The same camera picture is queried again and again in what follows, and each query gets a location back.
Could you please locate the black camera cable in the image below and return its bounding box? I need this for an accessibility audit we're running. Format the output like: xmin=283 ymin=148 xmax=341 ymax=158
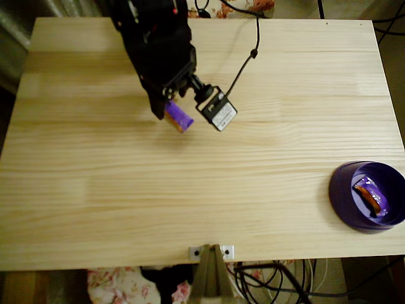
xmin=221 ymin=0 xmax=262 ymax=96

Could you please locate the black looped cable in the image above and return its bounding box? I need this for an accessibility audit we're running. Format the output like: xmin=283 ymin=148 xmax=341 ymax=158
xmin=193 ymin=0 xmax=212 ymax=19

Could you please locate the wooden frame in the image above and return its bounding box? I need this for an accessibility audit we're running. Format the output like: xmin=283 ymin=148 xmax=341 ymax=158
xmin=0 ymin=270 xmax=44 ymax=304

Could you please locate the thick black cable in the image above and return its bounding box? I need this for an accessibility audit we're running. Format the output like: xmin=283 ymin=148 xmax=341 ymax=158
xmin=234 ymin=263 xmax=314 ymax=304

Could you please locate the olive camera stand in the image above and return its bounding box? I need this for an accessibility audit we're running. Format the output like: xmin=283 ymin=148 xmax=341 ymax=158
xmin=189 ymin=243 xmax=237 ymax=304

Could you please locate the grey metal bracket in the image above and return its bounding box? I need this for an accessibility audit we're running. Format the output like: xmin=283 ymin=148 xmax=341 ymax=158
xmin=189 ymin=244 xmax=236 ymax=261

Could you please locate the slanting black cable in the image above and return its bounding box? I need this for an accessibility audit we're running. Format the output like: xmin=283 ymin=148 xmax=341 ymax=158
xmin=372 ymin=4 xmax=405 ymax=45

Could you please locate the thin black cable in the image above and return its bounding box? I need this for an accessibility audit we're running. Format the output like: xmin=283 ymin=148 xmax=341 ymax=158
xmin=235 ymin=258 xmax=405 ymax=304

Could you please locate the silver pleated mat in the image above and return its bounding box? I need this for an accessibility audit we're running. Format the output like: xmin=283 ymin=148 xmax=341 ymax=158
xmin=0 ymin=0 xmax=111 ymax=94

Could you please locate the white cable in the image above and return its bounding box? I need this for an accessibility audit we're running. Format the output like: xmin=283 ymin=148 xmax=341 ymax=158
xmin=311 ymin=258 xmax=329 ymax=295

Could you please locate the black cloth item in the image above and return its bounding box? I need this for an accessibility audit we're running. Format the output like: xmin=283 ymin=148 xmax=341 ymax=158
xmin=140 ymin=263 xmax=196 ymax=304

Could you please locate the black box camera white label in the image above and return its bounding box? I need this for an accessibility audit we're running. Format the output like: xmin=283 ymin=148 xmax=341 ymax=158
xmin=195 ymin=91 xmax=238 ymax=132

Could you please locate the black ball-joint camera mount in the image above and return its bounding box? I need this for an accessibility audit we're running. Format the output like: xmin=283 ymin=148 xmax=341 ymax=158
xmin=185 ymin=74 xmax=222 ymax=102

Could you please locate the floral fabric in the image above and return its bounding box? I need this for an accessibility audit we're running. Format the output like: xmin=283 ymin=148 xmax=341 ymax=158
xmin=186 ymin=0 xmax=277 ymax=19
xmin=87 ymin=259 xmax=297 ymax=304

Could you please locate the purple bowl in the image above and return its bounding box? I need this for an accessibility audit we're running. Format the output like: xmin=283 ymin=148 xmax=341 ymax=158
xmin=328 ymin=160 xmax=405 ymax=235

